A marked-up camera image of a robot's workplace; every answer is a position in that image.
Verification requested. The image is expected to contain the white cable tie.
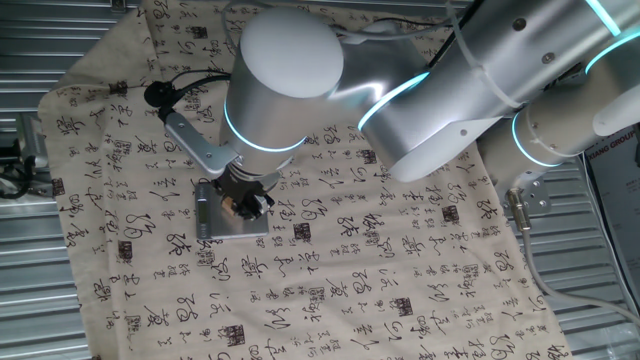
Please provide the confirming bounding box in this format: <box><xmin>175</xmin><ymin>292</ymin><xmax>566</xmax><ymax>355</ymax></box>
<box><xmin>446</xmin><ymin>0</ymin><xmax>525</xmax><ymax>110</ymax></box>

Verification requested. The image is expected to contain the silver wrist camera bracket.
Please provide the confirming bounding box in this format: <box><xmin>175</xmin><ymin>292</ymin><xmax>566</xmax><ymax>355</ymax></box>
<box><xmin>163</xmin><ymin>110</ymin><xmax>241</xmax><ymax>178</ymax></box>

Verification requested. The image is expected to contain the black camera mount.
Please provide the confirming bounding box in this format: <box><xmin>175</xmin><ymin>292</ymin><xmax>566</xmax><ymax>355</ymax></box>
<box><xmin>0</xmin><ymin>139</ymin><xmax>37</xmax><ymax>200</ymax></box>

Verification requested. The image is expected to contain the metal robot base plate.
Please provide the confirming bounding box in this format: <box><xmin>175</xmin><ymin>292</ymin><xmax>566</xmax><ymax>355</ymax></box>
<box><xmin>509</xmin><ymin>173</ymin><xmax>552</xmax><ymax>219</ymax></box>

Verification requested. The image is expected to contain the printed poster sheet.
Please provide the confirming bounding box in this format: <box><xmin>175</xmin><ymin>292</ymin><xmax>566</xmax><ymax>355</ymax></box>
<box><xmin>582</xmin><ymin>124</ymin><xmax>640</xmax><ymax>301</ymax></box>

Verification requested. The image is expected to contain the calligraphy print beige tablecloth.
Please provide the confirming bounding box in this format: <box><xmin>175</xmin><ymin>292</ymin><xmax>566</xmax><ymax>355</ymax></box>
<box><xmin>38</xmin><ymin>0</ymin><xmax>574</xmax><ymax>360</ymax></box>

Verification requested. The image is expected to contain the silver camera box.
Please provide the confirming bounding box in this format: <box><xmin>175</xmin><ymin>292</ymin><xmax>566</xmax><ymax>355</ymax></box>
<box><xmin>17</xmin><ymin>113</ymin><xmax>50</xmax><ymax>169</ymax></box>

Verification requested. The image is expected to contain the grey cable with metal connector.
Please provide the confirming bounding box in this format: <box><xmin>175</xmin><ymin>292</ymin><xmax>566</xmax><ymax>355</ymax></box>
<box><xmin>504</xmin><ymin>187</ymin><xmax>640</xmax><ymax>327</ymax></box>

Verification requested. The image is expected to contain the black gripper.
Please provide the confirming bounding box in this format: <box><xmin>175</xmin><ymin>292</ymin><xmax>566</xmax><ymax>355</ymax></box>
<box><xmin>213</xmin><ymin>165</ymin><xmax>276</xmax><ymax>222</ymax></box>

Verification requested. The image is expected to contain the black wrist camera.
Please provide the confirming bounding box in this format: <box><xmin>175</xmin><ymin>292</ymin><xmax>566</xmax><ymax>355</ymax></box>
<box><xmin>143</xmin><ymin>80</ymin><xmax>177</xmax><ymax>122</ymax></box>

